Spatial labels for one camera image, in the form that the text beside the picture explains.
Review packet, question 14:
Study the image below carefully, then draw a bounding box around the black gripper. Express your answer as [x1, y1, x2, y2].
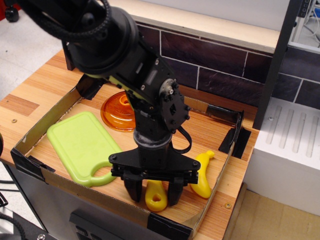
[109, 145, 201, 206]

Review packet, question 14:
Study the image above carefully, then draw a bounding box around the yellow white toy knife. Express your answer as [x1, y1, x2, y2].
[144, 179, 168, 212]

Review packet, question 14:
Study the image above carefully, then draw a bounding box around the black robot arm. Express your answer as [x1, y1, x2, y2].
[18, 0, 201, 206]

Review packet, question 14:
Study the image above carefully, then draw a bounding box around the green plastic cutting board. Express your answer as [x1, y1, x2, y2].
[46, 111, 122, 188]

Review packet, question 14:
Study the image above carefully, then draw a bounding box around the cardboard fence with black tape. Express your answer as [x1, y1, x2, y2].
[10, 65, 252, 240]

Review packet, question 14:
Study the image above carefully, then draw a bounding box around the yellow toy banana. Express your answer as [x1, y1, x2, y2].
[190, 150, 215, 199]

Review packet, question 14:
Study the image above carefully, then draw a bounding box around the orange transparent pot lid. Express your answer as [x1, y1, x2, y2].
[100, 91, 136, 132]

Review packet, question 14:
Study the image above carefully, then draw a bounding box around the white toy sink drainboard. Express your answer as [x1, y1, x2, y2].
[244, 98, 320, 215]

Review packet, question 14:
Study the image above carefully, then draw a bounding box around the light wooden shelf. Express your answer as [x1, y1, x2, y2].
[129, 0, 281, 55]

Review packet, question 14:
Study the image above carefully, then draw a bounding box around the dark left support post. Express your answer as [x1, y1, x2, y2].
[61, 41, 78, 71]

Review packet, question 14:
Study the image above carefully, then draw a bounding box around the dark vertical post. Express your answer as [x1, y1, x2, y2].
[252, 0, 302, 130]

